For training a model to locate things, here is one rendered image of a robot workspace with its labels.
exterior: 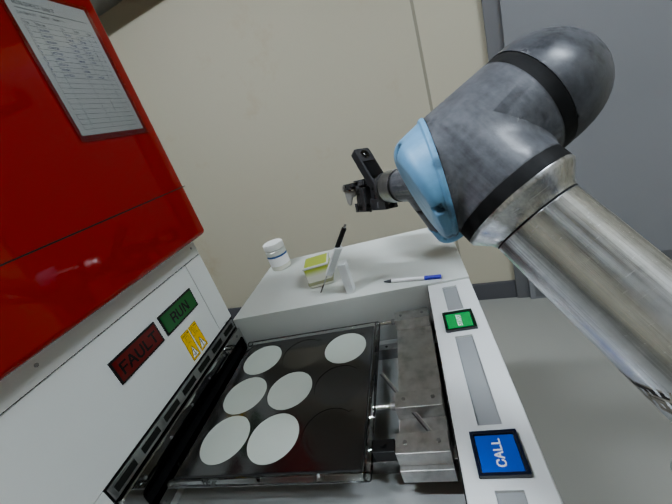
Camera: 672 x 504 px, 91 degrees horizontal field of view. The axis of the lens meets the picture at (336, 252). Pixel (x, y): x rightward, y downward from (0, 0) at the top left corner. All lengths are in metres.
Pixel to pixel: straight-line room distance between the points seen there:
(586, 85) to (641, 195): 1.89
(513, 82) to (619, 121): 1.77
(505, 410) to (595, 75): 0.40
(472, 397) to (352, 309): 0.39
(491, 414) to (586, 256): 0.29
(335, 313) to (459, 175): 0.61
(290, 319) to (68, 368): 0.47
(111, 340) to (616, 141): 2.11
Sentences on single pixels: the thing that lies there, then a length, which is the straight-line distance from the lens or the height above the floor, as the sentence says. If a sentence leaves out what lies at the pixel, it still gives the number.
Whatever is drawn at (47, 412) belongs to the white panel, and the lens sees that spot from 0.65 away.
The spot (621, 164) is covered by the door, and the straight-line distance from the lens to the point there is 2.17.
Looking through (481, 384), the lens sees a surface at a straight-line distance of 0.57.
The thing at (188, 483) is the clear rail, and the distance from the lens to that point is 0.73.
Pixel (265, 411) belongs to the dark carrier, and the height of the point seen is 0.90.
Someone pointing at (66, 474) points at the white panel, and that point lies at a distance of 0.68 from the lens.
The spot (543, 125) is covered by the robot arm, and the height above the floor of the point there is 1.31.
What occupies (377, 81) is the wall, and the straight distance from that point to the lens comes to 2.04.
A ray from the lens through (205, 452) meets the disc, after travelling 0.75.
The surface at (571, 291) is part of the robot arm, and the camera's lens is 0.33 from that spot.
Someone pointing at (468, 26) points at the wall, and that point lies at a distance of 2.02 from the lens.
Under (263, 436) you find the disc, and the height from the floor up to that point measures 0.90.
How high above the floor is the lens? 1.38
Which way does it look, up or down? 21 degrees down
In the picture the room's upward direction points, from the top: 19 degrees counter-clockwise
